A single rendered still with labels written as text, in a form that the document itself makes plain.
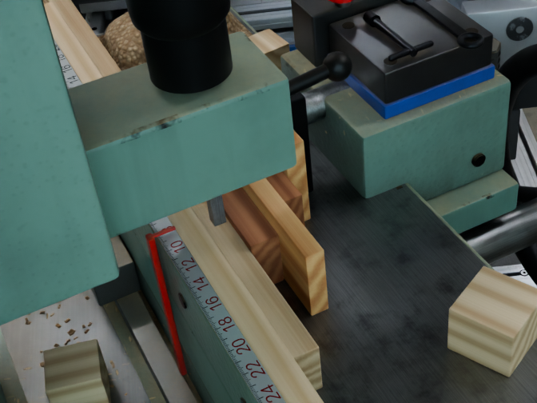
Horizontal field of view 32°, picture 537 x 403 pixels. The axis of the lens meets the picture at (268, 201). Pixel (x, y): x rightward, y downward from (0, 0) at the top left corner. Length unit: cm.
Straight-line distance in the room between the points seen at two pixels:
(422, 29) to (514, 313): 25
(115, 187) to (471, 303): 23
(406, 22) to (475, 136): 11
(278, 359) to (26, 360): 30
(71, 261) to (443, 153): 34
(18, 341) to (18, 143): 36
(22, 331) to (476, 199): 40
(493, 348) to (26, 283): 28
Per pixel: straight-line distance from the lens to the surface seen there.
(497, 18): 123
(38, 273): 54
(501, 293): 61
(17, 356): 81
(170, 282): 66
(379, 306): 65
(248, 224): 66
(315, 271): 62
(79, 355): 74
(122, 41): 93
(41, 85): 47
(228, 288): 61
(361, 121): 71
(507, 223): 83
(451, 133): 75
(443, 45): 72
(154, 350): 76
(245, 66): 58
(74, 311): 83
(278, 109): 58
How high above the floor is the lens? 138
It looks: 41 degrees down
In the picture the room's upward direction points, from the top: 7 degrees counter-clockwise
